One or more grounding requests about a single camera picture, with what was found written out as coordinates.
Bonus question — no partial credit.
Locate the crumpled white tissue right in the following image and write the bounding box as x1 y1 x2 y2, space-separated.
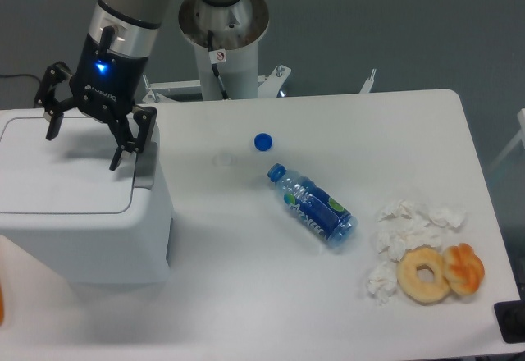
428 206 467 230

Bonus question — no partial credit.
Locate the blue plastic water bottle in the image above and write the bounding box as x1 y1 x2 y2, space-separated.
267 163 358 249

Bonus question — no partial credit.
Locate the crumpled white tissue bottom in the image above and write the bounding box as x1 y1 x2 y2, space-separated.
366 261 398 305

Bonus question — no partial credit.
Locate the clear round lid on table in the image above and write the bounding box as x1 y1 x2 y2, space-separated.
212 149 237 167

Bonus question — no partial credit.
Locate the blue bottle cap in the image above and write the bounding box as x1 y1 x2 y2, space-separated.
253 133 273 152

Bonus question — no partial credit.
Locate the crumpled white tissue top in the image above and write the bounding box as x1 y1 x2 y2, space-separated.
376 199 425 222

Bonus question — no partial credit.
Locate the white metal base frame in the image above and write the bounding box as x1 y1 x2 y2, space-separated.
141 64 377 103

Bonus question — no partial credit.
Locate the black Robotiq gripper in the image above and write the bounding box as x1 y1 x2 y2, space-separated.
34 36 158 171

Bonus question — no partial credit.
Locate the crumpled white tissue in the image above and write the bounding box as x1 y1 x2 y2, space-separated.
376 199 425 222
375 219 442 262
366 261 398 305
428 206 467 230

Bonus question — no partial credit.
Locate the white trash can body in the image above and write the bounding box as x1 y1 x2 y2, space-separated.
1 109 173 284

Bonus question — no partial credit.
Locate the crumpled white tissue middle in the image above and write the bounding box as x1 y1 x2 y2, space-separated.
375 219 442 262

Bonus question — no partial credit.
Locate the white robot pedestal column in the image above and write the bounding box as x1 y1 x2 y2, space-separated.
179 0 269 101

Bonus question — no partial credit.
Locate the white frame at right edge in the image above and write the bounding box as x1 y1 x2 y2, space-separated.
487 108 524 174

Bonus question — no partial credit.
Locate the orange object at left edge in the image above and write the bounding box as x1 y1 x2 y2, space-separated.
0 286 5 325

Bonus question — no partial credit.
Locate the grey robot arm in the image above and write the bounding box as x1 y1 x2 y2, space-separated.
34 0 269 169

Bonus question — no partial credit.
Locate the orange glazed twisted bun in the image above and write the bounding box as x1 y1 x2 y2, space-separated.
442 243 485 296

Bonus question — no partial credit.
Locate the white trash can lid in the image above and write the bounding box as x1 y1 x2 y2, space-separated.
1 117 135 214

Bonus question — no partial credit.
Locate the plain ring donut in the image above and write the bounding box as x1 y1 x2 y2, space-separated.
396 247 450 304

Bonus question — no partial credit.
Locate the black device at table edge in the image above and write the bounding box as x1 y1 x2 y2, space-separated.
494 300 524 344

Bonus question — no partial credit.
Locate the black cable on floor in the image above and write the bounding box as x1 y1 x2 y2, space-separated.
0 73 43 85

